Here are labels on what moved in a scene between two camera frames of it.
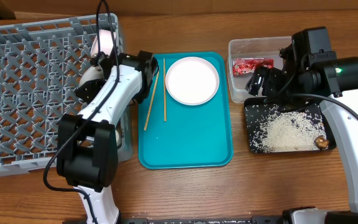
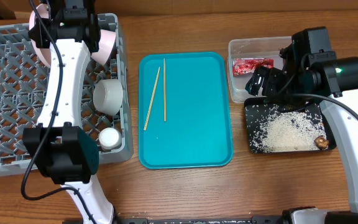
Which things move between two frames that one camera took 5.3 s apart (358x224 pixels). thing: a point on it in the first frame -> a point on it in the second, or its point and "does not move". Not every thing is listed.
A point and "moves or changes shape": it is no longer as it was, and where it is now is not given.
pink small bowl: [105, 43] does not move
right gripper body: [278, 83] does not move
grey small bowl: [92, 73] moves or changes shape
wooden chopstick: [165, 91] does not move
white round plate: [192, 81] -> [43, 53]
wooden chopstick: [152, 99] does not move
